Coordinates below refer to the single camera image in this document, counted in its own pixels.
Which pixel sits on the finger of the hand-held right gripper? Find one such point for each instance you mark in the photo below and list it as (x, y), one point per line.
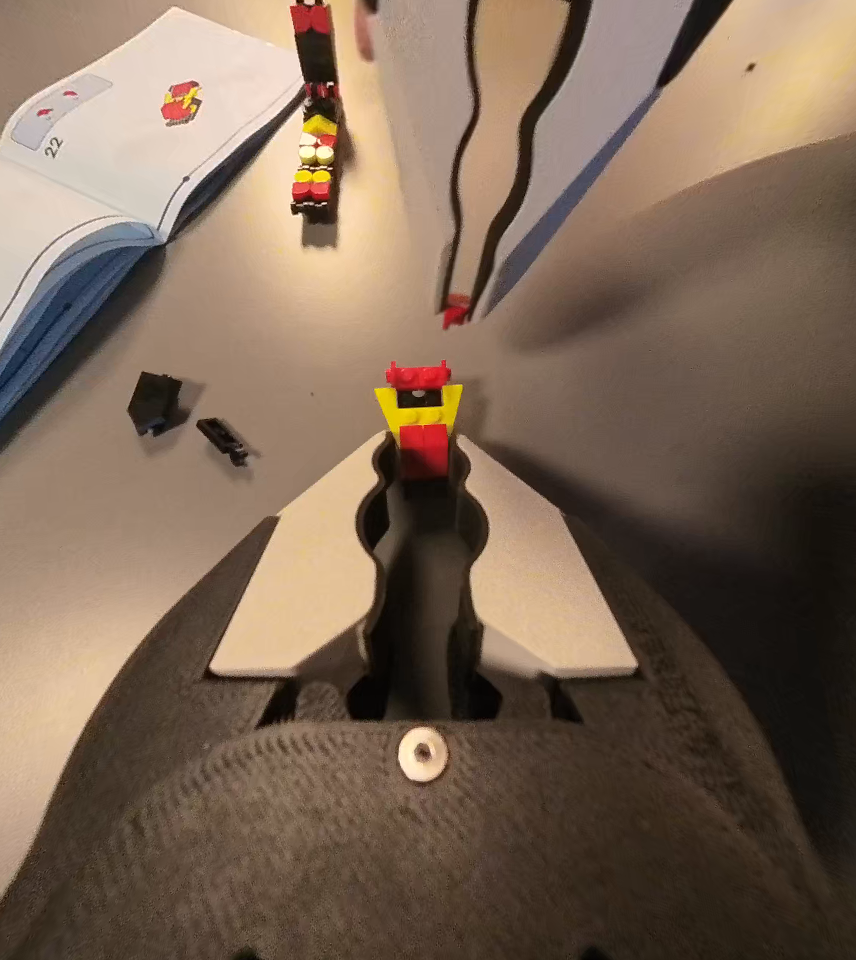
(428, 75)
(608, 75)

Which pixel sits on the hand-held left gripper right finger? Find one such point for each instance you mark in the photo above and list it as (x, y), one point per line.
(548, 592)

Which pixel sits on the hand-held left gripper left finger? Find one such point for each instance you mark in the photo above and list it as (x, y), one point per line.
(308, 592)

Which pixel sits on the small red yellow lego assembly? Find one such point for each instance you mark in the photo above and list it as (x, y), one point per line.
(424, 450)

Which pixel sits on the small red lego piece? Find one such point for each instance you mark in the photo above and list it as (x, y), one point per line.
(456, 311)

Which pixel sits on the long red yellow lego assembly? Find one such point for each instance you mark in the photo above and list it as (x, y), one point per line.
(315, 157)

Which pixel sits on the flat black lego piece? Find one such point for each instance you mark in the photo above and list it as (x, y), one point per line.
(217, 435)

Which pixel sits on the black lego block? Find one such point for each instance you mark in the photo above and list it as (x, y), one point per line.
(154, 397)

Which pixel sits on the person's right hand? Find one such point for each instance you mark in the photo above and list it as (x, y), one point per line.
(365, 30)

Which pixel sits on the open instruction booklet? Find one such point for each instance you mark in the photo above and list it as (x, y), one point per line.
(135, 135)

